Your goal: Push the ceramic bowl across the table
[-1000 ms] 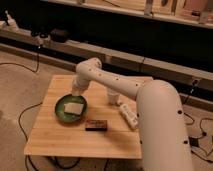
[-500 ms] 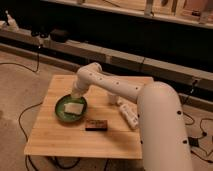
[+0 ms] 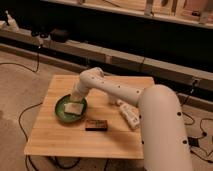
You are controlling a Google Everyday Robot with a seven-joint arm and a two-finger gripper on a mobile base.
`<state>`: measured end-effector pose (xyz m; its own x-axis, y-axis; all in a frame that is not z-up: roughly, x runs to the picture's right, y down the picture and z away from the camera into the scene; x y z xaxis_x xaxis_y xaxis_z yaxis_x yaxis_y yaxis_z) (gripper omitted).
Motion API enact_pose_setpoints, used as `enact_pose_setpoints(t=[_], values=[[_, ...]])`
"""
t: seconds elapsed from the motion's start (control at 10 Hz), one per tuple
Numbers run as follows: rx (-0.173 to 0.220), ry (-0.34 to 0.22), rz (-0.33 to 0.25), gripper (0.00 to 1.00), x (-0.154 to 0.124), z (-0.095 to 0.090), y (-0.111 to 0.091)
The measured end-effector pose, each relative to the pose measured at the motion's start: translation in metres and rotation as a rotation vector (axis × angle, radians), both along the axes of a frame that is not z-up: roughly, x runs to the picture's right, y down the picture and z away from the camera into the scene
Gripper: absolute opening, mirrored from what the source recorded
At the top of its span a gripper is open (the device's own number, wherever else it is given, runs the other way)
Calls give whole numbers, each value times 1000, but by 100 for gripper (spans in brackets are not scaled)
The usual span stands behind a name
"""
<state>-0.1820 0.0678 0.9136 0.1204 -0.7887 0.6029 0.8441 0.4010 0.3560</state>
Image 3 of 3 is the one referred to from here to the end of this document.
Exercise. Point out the white sponge block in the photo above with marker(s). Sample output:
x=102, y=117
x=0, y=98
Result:
x=73, y=108

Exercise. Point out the green ceramic bowl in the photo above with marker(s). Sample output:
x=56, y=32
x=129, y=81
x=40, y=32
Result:
x=68, y=117

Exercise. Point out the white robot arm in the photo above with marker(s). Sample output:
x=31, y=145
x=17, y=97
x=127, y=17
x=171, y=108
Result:
x=164, y=138

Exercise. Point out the long wooden bench shelf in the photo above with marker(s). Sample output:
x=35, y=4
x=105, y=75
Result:
x=165, y=70

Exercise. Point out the small dark wooden box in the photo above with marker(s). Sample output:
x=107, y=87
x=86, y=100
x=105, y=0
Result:
x=96, y=125

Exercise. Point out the wooden table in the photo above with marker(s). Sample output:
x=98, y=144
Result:
x=52, y=137

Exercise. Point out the dark object on bench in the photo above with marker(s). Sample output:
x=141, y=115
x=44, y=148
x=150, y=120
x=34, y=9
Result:
x=59, y=35

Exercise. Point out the black power adapter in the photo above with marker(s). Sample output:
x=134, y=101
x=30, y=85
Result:
x=193, y=142

